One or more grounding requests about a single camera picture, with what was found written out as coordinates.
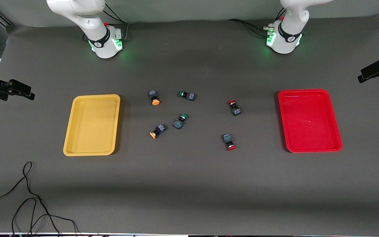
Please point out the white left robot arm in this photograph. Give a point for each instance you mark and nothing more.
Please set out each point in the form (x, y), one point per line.
(286, 39)

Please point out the green push button switch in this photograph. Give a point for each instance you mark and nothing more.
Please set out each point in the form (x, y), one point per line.
(178, 124)
(189, 96)

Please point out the dark grey table mat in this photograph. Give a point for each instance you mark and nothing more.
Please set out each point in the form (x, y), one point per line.
(189, 184)

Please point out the red plastic tray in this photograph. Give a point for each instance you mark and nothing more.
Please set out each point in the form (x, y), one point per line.
(309, 121)

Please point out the orange push button switch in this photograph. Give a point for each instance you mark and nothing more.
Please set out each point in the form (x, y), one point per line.
(153, 95)
(160, 128)

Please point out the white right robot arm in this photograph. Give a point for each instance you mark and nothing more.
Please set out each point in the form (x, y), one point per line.
(100, 42)

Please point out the red push button switch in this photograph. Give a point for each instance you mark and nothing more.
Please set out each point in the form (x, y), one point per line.
(235, 111)
(227, 138)

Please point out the aluminium frame rail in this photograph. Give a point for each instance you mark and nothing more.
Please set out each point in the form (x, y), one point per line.
(2, 18)

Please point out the yellow plastic tray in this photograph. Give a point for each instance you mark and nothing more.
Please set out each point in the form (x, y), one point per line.
(92, 125)

